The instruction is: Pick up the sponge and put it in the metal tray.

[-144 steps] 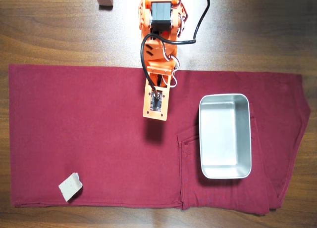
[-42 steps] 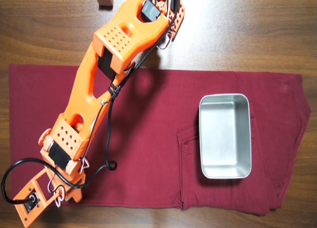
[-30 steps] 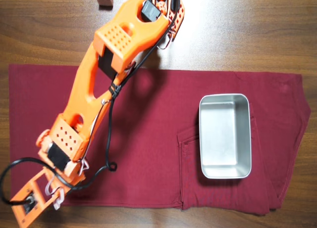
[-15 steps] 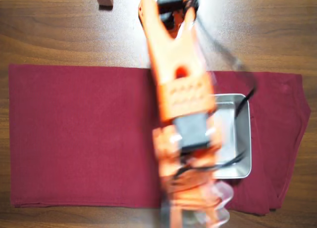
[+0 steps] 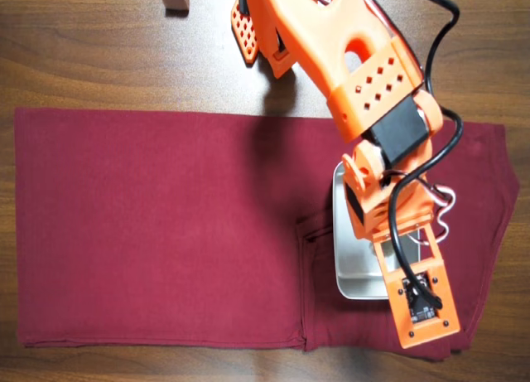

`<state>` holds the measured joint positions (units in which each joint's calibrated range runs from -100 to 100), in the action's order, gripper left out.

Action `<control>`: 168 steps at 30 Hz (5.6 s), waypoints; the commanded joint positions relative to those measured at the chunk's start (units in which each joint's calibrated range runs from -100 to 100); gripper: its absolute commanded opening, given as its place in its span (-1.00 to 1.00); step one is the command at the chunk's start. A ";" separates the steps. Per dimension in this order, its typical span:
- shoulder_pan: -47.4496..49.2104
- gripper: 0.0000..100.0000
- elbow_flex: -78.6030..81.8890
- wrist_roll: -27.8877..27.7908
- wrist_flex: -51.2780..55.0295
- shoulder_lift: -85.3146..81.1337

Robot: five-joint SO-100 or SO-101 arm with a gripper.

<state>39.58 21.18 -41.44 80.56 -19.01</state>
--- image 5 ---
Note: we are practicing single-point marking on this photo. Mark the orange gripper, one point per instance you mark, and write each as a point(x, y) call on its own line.
point(384, 255)

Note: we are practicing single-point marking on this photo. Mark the metal tray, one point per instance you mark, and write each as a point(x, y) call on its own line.
point(356, 274)

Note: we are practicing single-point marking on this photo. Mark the maroon cloth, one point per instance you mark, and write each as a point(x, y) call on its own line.
point(124, 233)

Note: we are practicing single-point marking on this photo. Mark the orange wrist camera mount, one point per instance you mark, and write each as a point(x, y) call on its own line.
point(430, 333)

